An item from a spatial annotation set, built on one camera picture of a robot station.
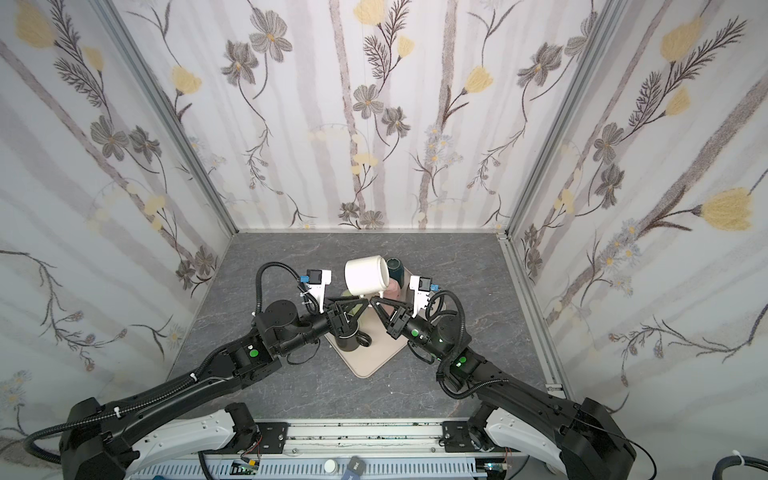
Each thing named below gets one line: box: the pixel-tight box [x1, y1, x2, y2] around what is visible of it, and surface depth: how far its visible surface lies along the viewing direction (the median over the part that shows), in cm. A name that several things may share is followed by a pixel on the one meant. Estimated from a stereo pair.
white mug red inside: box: [344, 255, 390, 298], surface depth 66 cm
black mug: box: [336, 329, 372, 352], surface depth 90 cm
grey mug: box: [418, 276, 432, 292], surface depth 64 cm
